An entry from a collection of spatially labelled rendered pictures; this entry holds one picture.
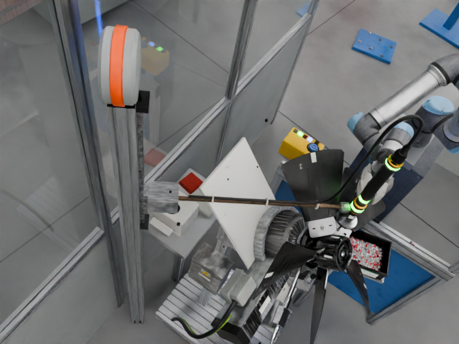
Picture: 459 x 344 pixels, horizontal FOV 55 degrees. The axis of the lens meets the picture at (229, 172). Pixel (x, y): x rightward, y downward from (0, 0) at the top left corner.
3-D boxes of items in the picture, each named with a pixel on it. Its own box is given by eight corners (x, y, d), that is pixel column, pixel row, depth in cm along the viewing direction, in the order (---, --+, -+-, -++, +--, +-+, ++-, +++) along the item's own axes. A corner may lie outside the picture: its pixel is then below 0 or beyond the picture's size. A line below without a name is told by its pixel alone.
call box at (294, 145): (276, 153, 199) (283, 140, 190) (287, 140, 204) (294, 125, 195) (307, 173, 195) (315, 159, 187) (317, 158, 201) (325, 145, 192)
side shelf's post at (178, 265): (171, 278, 259) (180, 213, 190) (175, 273, 261) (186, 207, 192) (177, 282, 259) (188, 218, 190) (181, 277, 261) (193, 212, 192)
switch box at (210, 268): (188, 276, 198) (192, 257, 179) (199, 261, 202) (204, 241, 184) (215, 295, 195) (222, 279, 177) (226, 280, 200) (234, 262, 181)
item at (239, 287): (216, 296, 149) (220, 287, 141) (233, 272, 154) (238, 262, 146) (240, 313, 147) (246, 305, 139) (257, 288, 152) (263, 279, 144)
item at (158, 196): (143, 213, 135) (143, 199, 128) (145, 193, 139) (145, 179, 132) (177, 214, 137) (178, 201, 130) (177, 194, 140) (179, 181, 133)
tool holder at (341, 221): (332, 228, 148) (343, 216, 140) (328, 210, 152) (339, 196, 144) (357, 230, 149) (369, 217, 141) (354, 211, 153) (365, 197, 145)
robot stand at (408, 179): (328, 201, 305) (396, 106, 223) (365, 228, 298) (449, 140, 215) (305, 230, 290) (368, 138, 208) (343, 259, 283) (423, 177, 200)
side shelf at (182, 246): (137, 227, 184) (137, 224, 182) (189, 170, 203) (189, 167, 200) (184, 260, 179) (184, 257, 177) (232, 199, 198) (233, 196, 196)
